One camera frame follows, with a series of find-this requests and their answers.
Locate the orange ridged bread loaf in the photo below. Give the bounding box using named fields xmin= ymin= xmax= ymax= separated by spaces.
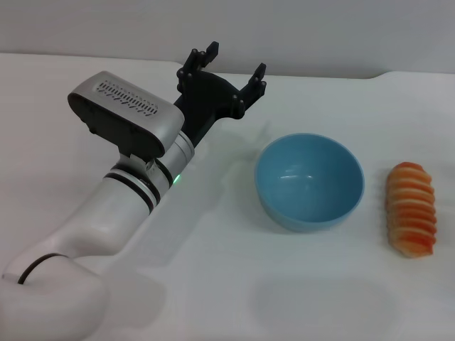
xmin=385 ymin=161 xmax=437 ymax=259

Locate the blue bowl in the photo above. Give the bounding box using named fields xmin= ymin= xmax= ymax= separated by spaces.
xmin=254 ymin=132 xmax=365 ymax=234

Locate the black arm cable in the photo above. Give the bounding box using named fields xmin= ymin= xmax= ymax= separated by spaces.
xmin=16 ymin=252 xmax=68 ymax=285

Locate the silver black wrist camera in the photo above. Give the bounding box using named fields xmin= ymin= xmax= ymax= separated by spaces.
xmin=67 ymin=70 xmax=185 ymax=159

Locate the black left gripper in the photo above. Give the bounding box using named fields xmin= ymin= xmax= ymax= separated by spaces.
xmin=173 ymin=41 xmax=268 ymax=147

